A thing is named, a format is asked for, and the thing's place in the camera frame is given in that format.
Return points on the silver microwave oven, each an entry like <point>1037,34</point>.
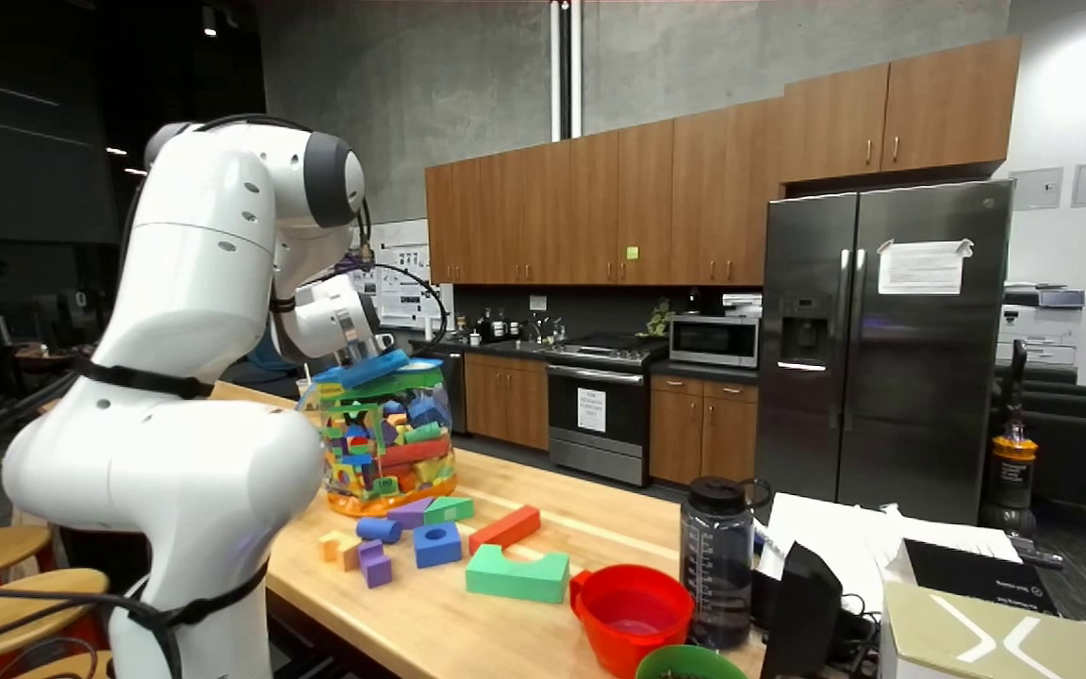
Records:
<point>709,341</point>

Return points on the white cardboard box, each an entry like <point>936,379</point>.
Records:
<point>999,634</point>

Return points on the stainless steel refrigerator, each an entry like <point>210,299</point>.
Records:
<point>884,379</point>

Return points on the orange and black vacuum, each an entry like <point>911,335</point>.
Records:
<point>1011,453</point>

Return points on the clear bag of foam blocks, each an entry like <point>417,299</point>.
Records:
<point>384,446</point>

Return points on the stainless steel oven range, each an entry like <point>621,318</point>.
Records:
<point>596,421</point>

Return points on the purple triangle foam block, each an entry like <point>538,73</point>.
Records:
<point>410,512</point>

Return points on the whiteboard with posters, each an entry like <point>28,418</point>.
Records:
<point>410,245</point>

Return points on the red rectangular foam block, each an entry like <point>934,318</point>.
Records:
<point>506,524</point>

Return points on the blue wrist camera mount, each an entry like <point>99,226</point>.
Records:
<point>364,369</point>

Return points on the white paper on oven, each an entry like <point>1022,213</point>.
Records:
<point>590,410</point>

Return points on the blue square block with hole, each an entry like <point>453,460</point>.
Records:
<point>438,545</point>

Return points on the green potted plant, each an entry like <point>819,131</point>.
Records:
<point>659,323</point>

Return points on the white paper on refrigerator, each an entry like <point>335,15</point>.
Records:
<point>923,265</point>

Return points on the green plastic bowl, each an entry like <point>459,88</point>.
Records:
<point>689,667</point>

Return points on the wooden base cabinet with drawers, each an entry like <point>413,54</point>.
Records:
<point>702,429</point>

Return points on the white ceiling pipe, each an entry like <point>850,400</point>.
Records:
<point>562,62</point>

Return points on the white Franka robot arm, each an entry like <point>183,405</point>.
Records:
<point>190,379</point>

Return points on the green sticky note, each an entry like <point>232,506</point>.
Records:
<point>633,249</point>

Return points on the long wooden wall cabinet row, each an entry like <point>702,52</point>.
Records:
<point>621,200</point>

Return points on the dark translucent bottle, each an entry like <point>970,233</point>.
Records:
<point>717,568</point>

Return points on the yellow notched foam block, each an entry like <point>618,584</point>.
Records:
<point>335,548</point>

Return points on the green arch foam block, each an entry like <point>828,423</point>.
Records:
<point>515,573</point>

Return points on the black stand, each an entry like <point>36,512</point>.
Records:
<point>802,609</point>

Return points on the white office printer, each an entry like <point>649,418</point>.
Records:
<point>1043,323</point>

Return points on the green triangle foam block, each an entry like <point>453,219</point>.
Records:
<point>450,506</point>

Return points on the two-door wooden wall cabinet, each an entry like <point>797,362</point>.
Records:
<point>894,116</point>

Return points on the red plastic bowl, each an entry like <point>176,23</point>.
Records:
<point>629,616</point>

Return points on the blue cylinder foam block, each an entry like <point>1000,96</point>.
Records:
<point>378,528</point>

